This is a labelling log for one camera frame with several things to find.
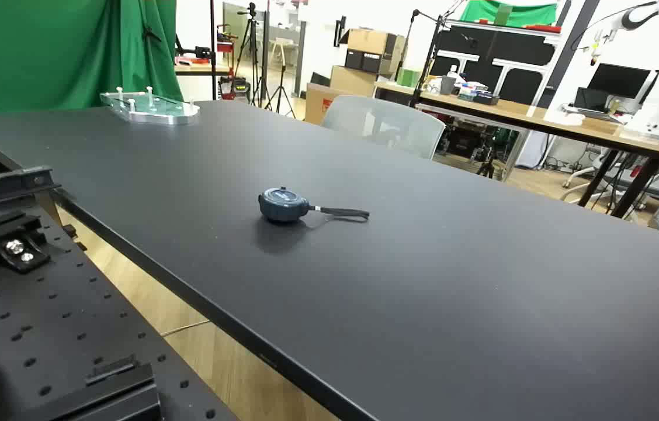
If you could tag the blue Bosch tape measure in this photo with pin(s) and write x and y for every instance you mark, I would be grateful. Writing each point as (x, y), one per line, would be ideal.
(280, 206)

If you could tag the black perforated breadboard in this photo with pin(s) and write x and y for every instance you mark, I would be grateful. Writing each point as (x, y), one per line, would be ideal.
(49, 335)

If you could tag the clear acrylic plate with bolts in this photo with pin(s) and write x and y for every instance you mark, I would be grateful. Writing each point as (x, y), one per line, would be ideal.
(149, 107)

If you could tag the green cloth banner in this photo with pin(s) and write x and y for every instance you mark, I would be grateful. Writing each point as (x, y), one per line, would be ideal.
(508, 12)

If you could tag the black lamp stand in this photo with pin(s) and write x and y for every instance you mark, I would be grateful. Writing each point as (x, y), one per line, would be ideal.
(427, 60)

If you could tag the black computer monitor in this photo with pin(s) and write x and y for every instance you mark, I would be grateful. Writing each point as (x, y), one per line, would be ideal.
(618, 80)

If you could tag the plain brown cardboard box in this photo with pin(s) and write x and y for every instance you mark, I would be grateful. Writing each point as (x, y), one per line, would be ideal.
(354, 80)

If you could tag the grey plastic chair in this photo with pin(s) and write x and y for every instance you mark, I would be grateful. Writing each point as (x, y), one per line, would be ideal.
(384, 125)

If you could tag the green fabric curtain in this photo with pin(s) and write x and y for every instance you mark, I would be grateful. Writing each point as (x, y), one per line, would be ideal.
(49, 54)

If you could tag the long wooden desk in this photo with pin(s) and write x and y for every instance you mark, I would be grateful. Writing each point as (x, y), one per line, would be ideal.
(518, 112)

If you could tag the brown cardboard box with black band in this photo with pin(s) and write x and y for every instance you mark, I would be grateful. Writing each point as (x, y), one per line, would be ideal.
(371, 44)

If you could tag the orange-brown cardboard box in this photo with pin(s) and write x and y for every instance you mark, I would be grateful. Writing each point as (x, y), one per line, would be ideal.
(321, 104)

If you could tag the camera tripod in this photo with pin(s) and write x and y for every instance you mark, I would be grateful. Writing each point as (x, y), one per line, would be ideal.
(279, 81)

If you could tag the black panel rack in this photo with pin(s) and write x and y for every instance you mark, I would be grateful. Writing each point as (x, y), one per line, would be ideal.
(494, 56)

